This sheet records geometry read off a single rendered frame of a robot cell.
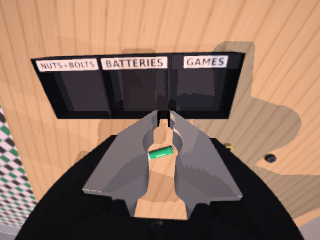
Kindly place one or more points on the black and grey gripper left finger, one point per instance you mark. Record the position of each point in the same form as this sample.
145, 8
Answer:
118, 168

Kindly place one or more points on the black rack of three labelled bins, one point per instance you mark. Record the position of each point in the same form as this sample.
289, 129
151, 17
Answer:
199, 86

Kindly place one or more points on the green battery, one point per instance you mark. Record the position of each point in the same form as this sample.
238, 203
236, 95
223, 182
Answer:
160, 152

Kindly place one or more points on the brass hex nut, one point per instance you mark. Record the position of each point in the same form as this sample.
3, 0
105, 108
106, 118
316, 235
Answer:
228, 145

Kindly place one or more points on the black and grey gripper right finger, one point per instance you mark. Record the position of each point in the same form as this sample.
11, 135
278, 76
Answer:
207, 172

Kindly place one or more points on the black hex nut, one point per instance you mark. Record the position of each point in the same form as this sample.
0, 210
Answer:
270, 158

